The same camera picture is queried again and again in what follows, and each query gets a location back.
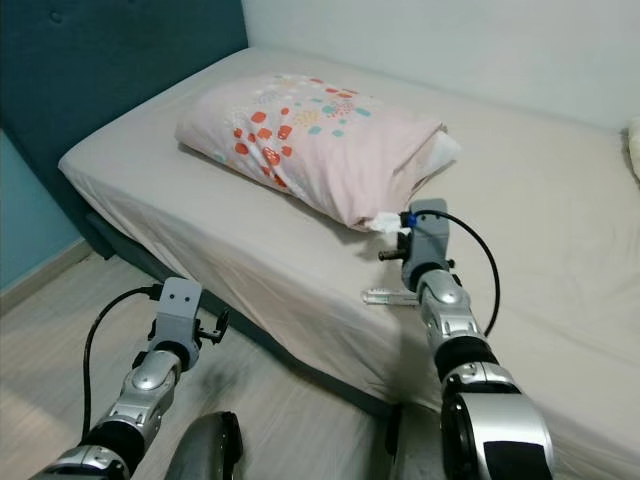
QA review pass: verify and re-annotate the robot leg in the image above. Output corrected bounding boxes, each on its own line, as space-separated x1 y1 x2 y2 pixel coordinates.
165 412 243 480
385 402 451 480

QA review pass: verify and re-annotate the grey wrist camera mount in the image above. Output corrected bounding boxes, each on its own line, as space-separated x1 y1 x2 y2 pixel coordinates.
400 198 453 276
150 277 203 346

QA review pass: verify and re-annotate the dark bed base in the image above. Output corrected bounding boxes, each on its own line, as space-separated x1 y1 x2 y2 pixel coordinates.
82 210 396 421

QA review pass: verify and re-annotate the robot left leg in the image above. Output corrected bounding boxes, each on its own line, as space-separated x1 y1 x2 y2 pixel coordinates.
165 412 243 480

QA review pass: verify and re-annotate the robot right leg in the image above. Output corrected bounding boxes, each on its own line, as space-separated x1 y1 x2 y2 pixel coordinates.
385 402 451 480

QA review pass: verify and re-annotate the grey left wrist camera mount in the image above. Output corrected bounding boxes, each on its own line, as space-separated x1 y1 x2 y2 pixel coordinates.
150 277 203 346

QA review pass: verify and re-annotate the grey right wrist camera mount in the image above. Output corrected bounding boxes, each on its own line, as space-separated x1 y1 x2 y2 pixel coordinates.
400 198 453 276

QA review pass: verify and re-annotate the pink dotted pillow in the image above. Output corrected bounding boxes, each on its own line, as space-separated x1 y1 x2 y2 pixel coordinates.
175 72 463 233

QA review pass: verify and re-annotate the teal upholstered headboard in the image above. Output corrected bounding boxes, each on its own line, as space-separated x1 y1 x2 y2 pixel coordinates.
0 0 249 261

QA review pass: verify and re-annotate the beige sheeted bed mattress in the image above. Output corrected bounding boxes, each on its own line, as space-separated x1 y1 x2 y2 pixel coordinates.
57 45 640 476

